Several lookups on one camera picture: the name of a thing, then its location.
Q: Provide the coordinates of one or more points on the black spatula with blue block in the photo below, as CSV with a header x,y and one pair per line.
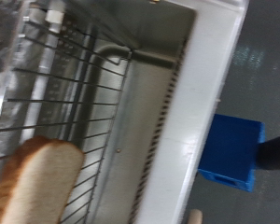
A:
x,y
230,149

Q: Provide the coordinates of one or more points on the white bread slice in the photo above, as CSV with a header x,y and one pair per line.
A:
x,y
37,186

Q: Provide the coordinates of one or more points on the silver toaster oven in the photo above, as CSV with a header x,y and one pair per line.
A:
x,y
193,93

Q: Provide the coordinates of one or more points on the foil-lined oven tray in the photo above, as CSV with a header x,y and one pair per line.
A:
x,y
53,87

